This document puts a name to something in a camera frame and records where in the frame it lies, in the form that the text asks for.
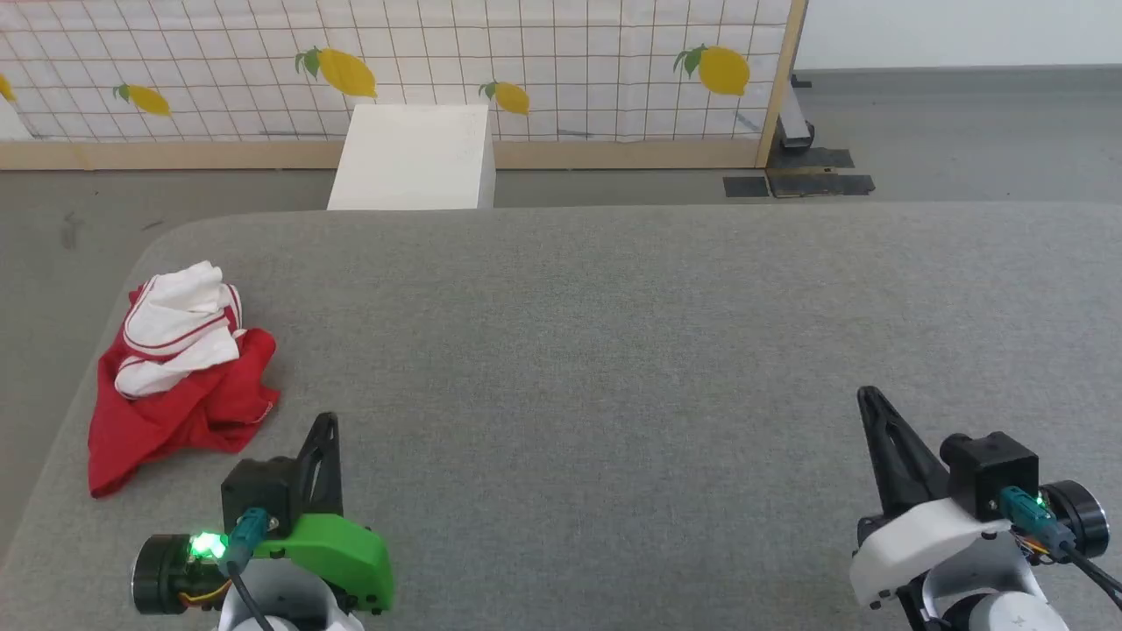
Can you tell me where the large black floor mat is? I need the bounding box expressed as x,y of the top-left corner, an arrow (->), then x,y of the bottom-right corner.
767,147 -> 876,199

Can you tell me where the grey fabric sofa seat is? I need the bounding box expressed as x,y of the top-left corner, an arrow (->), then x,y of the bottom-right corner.
0,202 -> 1122,631

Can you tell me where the metal partition foot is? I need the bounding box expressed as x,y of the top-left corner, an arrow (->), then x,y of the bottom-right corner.
776,74 -> 816,152

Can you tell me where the lemon print partition screen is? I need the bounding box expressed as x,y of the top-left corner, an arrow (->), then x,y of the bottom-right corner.
0,0 -> 809,170

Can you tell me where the red and white garment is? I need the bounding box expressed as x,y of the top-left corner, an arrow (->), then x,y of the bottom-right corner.
88,260 -> 281,499

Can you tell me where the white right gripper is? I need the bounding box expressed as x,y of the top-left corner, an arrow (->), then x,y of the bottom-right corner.
849,386 -> 1110,612

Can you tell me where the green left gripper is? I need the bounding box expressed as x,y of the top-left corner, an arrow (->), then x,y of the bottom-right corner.
131,412 -> 395,616

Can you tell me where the white rectangular box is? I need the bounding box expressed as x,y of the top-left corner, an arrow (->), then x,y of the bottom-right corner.
327,103 -> 496,211

